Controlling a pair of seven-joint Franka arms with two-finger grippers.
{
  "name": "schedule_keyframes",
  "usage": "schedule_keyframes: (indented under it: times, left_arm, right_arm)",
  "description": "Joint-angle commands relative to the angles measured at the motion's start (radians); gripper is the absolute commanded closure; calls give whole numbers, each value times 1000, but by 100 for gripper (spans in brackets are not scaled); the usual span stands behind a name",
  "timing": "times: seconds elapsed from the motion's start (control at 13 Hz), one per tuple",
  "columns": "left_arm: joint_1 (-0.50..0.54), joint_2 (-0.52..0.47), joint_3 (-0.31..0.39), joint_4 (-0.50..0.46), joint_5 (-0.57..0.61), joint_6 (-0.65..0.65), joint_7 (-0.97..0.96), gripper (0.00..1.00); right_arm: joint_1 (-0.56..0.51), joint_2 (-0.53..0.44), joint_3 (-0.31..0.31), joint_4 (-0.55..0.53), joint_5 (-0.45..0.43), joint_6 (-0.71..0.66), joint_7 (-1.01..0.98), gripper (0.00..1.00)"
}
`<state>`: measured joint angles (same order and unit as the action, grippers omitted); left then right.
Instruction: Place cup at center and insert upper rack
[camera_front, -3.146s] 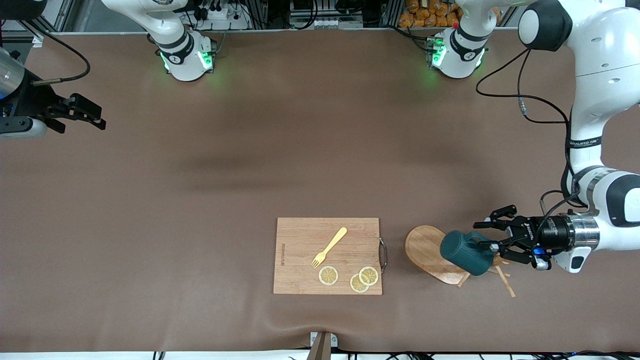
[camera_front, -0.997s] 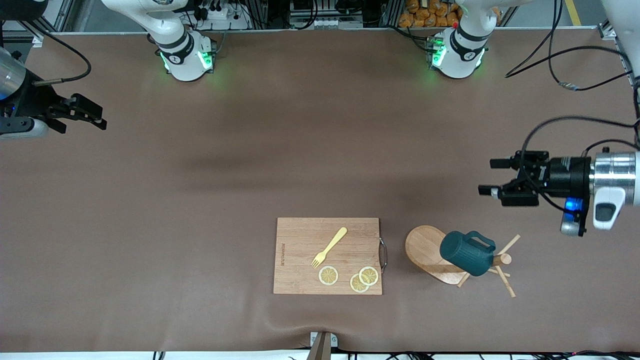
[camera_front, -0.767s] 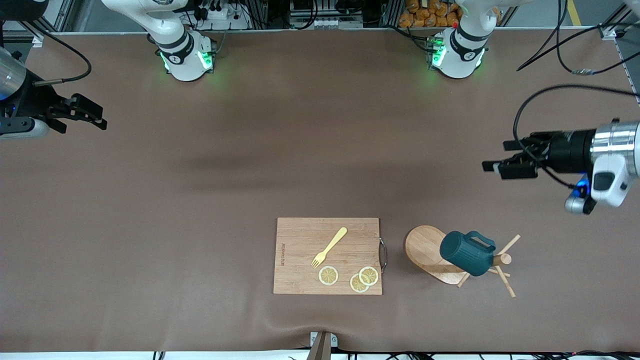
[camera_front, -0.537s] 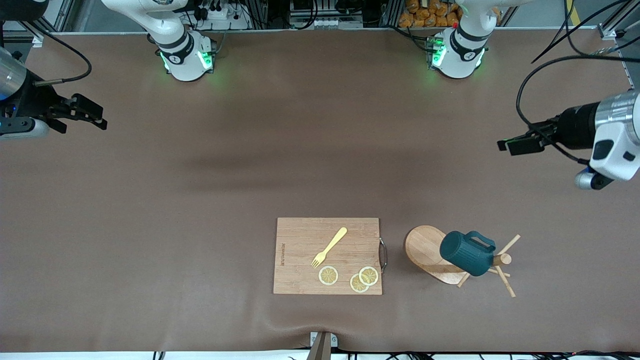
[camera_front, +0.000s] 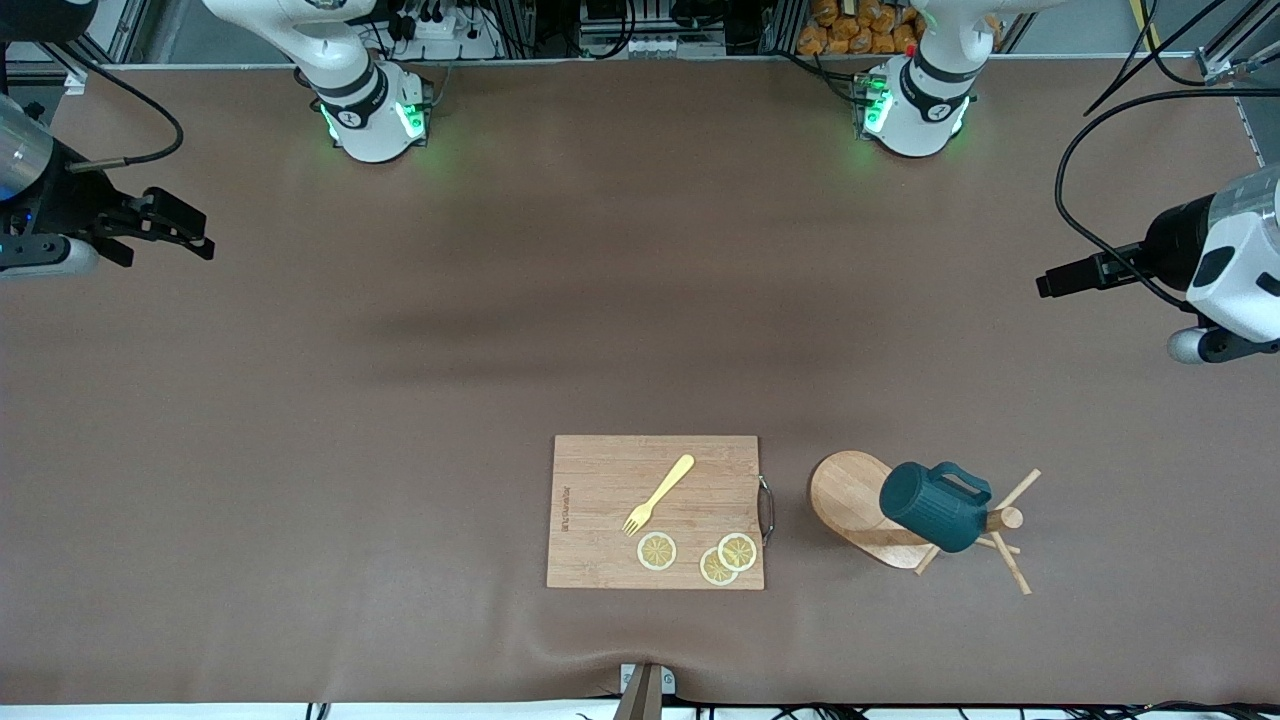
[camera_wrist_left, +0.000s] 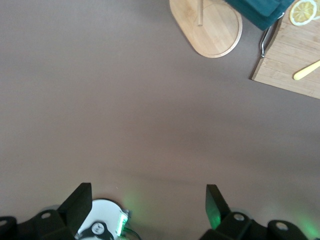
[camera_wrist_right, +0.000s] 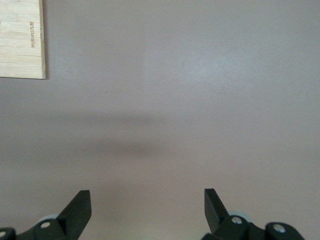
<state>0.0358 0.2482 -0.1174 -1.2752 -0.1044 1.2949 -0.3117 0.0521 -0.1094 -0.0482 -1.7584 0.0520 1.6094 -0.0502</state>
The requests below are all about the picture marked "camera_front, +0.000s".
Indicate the wooden mug tree rack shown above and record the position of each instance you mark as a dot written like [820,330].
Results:
[850,500]

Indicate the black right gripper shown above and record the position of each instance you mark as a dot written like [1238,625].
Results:
[72,203]

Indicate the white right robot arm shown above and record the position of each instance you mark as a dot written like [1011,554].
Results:
[350,100]

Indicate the lemon slice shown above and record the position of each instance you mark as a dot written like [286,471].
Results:
[712,572]
[657,551]
[738,551]

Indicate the yellow plastic fork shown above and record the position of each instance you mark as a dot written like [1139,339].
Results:
[662,492]

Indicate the orange snack packs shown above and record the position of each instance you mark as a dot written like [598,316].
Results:
[860,30]

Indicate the metal table edge bracket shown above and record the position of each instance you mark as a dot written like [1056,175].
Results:
[645,690]

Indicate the white power strip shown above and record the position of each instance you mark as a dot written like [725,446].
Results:
[440,35]

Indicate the teal mug yellow inside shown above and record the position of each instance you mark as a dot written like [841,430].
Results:
[930,505]

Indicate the bamboo cutting board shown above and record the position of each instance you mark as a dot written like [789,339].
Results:
[600,490]

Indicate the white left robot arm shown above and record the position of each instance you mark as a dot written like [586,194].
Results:
[915,110]

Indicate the aluminium frame profile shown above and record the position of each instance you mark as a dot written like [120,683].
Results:
[1225,68]

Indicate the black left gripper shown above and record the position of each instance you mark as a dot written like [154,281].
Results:
[1172,240]

